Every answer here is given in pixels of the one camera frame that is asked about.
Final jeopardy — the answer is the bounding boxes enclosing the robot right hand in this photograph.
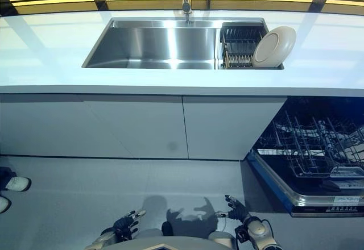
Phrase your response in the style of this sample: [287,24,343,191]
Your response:
[215,194,252,224]

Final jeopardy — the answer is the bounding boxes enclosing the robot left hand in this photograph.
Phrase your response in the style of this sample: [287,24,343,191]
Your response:
[113,209,147,241]

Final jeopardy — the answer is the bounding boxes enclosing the open dishwasher door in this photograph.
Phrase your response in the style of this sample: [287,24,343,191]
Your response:
[246,147,364,218]

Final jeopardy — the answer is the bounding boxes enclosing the robot black foot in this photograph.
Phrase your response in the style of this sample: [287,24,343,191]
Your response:
[161,221,174,236]

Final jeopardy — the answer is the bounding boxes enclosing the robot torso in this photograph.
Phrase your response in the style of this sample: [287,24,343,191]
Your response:
[106,231,242,250]

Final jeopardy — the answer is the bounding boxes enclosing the white cabinet door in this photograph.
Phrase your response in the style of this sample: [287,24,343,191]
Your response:
[181,95,288,160]
[0,93,189,160]

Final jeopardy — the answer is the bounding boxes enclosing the white shoe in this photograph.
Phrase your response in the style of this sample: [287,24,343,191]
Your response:
[0,195,12,214]
[5,176,31,192]

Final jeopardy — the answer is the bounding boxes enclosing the black dish drying rack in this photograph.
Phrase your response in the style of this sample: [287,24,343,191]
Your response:
[219,22,267,69]

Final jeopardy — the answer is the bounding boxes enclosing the beige ceramic plate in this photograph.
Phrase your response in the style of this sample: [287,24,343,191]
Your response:
[252,26,297,70]

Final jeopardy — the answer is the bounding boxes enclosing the stainless steel sink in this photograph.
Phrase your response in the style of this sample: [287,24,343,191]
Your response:
[81,17,286,70]

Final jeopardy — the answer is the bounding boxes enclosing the dishwasher wire rack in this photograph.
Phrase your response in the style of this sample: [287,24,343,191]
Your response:
[257,110,364,179]

